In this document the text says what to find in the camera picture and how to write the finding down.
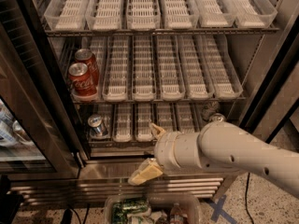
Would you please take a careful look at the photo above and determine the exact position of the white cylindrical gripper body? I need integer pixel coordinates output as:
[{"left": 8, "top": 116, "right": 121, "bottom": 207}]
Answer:
[{"left": 154, "top": 132, "right": 212, "bottom": 171}]

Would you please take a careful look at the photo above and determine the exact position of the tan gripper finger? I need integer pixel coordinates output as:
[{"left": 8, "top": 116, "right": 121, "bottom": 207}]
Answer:
[
  {"left": 149, "top": 123, "right": 166, "bottom": 139},
  {"left": 128, "top": 158, "right": 164, "bottom": 186}
]

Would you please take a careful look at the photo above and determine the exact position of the silver blue redbull can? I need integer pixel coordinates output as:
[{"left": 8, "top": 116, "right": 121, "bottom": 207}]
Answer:
[{"left": 88, "top": 114, "right": 108, "bottom": 137}]

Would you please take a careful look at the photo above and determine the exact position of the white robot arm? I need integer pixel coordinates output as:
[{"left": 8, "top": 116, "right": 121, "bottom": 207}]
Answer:
[{"left": 128, "top": 121, "right": 299, "bottom": 197}]

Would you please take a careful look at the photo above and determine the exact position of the shelf tray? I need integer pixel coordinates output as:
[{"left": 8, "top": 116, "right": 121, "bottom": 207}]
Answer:
[
  {"left": 126, "top": 0, "right": 161, "bottom": 30},
  {"left": 156, "top": 35, "right": 185, "bottom": 101},
  {"left": 71, "top": 36, "right": 107, "bottom": 102},
  {"left": 113, "top": 104, "right": 132, "bottom": 142},
  {"left": 176, "top": 103, "right": 199, "bottom": 133},
  {"left": 201, "top": 35, "right": 243, "bottom": 99},
  {"left": 132, "top": 35, "right": 156, "bottom": 101},
  {"left": 102, "top": 36, "right": 129, "bottom": 102},
  {"left": 44, "top": 0, "right": 89, "bottom": 31},
  {"left": 135, "top": 104, "right": 153, "bottom": 142},
  {"left": 195, "top": 104, "right": 209, "bottom": 128},
  {"left": 160, "top": 0, "right": 199, "bottom": 29},
  {"left": 178, "top": 35, "right": 214, "bottom": 100},
  {"left": 88, "top": 105, "right": 112, "bottom": 141},
  {"left": 85, "top": 0, "right": 124, "bottom": 31},
  {"left": 195, "top": 0, "right": 236, "bottom": 28},
  {"left": 156, "top": 104, "right": 177, "bottom": 132},
  {"left": 232, "top": 0, "right": 278, "bottom": 28}
]

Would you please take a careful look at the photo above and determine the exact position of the green can in bin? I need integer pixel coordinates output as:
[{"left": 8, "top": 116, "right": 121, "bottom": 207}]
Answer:
[{"left": 110, "top": 197, "right": 151, "bottom": 224}]

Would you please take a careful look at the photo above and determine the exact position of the front silver green can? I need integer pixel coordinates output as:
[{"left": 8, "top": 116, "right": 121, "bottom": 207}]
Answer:
[{"left": 209, "top": 113, "right": 226, "bottom": 122}]

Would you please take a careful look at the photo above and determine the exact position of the silver green can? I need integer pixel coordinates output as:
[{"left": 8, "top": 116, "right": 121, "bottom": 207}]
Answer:
[
  {"left": 201, "top": 101, "right": 220, "bottom": 121},
  {"left": 209, "top": 113, "right": 226, "bottom": 122}
]

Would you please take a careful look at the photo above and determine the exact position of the rear silver green can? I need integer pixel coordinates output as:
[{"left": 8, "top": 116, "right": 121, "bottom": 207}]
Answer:
[{"left": 201, "top": 101, "right": 220, "bottom": 121}]

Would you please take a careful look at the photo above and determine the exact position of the stainless steel fridge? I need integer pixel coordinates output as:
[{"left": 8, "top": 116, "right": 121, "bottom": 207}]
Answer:
[{"left": 17, "top": 0, "right": 299, "bottom": 201}]

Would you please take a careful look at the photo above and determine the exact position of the front red coca-cola can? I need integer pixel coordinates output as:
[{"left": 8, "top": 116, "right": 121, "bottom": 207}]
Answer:
[{"left": 68, "top": 63, "right": 96, "bottom": 96}]

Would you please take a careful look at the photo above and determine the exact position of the red coca-cola can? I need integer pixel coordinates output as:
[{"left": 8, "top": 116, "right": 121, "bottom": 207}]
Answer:
[
  {"left": 68, "top": 63, "right": 96, "bottom": 96},
  {"left": 75, "top": 49, "right": 100, "bottom": 85}
]

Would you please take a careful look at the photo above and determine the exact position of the rear red coca-cola can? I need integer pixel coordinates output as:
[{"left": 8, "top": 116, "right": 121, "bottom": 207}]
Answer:
[{"left": 75, "top": 49, "right": 100, "bottom": 85}]

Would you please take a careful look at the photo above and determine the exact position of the glass fridge door left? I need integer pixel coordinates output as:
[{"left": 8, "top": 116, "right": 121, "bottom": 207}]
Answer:
[{"left": 0, "top": 0, "right": 80, "bottom": 181}]

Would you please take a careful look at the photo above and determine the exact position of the clear plastic bin on floor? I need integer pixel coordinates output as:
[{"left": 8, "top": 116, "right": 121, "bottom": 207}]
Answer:
[{"left": 104, "top": 193, "right": 203, "bottom": 224}]

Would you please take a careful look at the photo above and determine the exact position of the plastic bottle in bin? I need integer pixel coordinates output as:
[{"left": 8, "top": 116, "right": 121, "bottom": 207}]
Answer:
[{"left": 170, "top": 203, "right": 187, "bottom": 224}]

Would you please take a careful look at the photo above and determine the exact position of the blue tape cross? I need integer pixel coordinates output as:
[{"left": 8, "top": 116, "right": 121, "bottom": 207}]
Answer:
[{"left": 206, "top": 195, "right": 237, "bottom": 224}]

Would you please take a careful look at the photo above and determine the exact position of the black plug on floor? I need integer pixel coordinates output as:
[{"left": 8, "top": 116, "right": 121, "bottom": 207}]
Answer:
[{"left": 60, "top": 209, "right": 72, "bottom": 224}]

